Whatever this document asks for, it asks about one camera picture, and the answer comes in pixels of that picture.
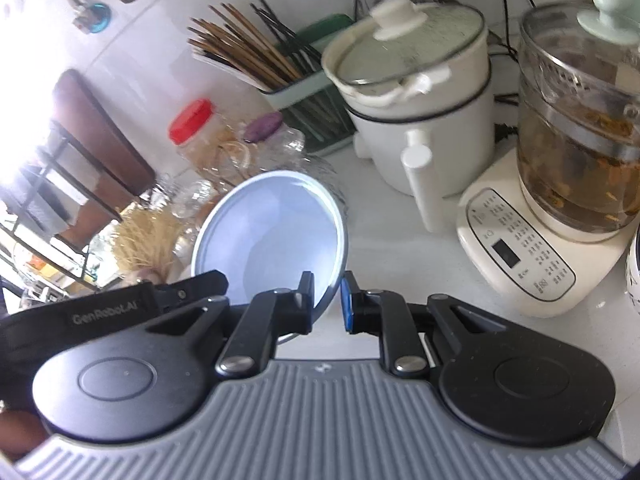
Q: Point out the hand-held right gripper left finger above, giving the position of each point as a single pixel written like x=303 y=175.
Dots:
x=306 y=292

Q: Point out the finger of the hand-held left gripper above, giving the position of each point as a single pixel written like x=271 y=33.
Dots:
x=195 y=287

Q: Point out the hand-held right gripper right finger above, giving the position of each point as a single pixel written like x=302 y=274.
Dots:
x=348 y=300

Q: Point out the pale blue bowl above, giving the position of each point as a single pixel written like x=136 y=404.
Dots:
x=270 y=230

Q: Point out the person's left hand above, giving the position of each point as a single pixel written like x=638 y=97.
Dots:
x=20 y=435

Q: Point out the bundle of dried noodles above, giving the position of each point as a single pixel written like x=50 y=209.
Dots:
x=145 y=240

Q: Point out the black metal dish rack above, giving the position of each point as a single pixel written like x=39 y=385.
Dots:
x=65 y=200

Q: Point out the cluster of clear glass cups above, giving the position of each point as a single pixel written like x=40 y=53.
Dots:
x=305 y=165

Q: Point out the red-lidded clear plastic jar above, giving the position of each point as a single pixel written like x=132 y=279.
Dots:
x=200 y=135

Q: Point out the cream kettle base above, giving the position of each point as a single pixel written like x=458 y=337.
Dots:
x=510 y=255

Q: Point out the purple glass cup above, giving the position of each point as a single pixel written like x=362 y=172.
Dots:
x=262 y=127

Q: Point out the brown wooden cutting board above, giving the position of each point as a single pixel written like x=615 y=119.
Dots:
x=100 y=130

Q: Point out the green chopstick holder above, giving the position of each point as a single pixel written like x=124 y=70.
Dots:
x=315 y=110

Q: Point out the white electric cooking pot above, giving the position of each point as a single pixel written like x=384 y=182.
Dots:
x=450 y=135

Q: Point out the bundle of black chopsticks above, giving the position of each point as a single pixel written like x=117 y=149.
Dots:
x=290 y=35

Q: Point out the glass pot lid white knob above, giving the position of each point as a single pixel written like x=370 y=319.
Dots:
x=405 y=45

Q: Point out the glass kettle jug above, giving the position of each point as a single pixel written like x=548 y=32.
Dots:
x=575 y=135

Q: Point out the white patterned container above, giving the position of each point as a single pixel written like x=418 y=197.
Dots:
x=634 y=270

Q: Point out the blue hanging utensil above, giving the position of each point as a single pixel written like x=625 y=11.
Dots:
x=95 y=17

